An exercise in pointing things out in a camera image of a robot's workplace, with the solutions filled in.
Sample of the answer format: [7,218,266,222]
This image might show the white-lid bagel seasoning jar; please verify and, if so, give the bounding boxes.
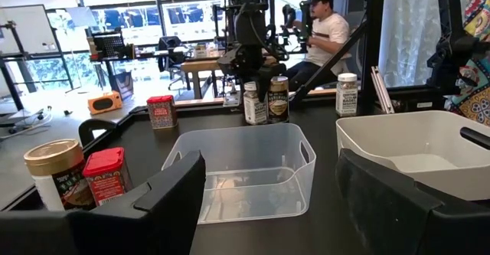
[335,72,359,118]

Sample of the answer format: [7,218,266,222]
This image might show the white cylinders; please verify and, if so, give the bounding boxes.
[243,81,268,126]

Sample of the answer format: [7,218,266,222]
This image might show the wooden desk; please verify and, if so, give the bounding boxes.
[179,55,276,99]

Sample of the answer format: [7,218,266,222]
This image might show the black office chair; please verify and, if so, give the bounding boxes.
[156,35,188,91]

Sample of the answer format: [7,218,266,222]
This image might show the white translucent curtain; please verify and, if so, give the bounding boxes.
[378,0,443,90]

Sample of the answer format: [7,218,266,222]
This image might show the black whiteboard stand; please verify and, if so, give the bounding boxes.
[0,20,74,113]

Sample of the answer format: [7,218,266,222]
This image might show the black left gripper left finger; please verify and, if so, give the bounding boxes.
[67,150,207,255]

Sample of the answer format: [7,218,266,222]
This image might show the black metal rig frame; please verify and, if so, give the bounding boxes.
[289,0,490,115]

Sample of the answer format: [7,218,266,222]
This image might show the person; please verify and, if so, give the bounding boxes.
[285,0,351,91]

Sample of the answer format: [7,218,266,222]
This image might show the silver metal bracket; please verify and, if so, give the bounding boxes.
[223,92,242,107]

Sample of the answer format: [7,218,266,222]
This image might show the white flat panels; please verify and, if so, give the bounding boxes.
[370,66,395,115]

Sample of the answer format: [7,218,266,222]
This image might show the whiteboard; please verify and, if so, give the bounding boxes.
[0,5,58,55]

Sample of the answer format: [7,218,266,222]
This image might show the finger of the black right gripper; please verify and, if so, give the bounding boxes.
[263,74,273,103]
[255,74,265,102]

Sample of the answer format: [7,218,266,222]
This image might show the orange box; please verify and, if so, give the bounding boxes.
[87,90,124,116]

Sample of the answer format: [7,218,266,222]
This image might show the large clear plastic bin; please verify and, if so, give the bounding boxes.
[161,123,317,225]

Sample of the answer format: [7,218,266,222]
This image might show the gold-lid spice jar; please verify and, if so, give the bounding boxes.
[267,75,290,124]
[23,139,96,213]

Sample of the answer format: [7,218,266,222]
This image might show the black table clamp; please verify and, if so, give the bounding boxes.
[78,118,118,148]

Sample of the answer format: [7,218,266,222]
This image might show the red spice tin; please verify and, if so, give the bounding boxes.
[82,146,134,207]
[146,95,178,130]

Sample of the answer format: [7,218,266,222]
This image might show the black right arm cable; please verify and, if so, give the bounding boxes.
[248,13,290,63]

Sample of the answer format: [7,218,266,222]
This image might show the lower clear plastic bin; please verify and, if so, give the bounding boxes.
[335,110,490,202]

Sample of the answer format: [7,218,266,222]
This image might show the white floor cable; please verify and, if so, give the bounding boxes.
[0,105,53,139]

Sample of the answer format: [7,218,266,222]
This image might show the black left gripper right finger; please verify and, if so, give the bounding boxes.
[335,148,490,255]

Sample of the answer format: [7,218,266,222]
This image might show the black perforated panel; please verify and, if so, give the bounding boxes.
[91,31,135,60]

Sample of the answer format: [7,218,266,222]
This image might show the colourful patterned cloth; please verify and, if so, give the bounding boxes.
[443,0,490,128]

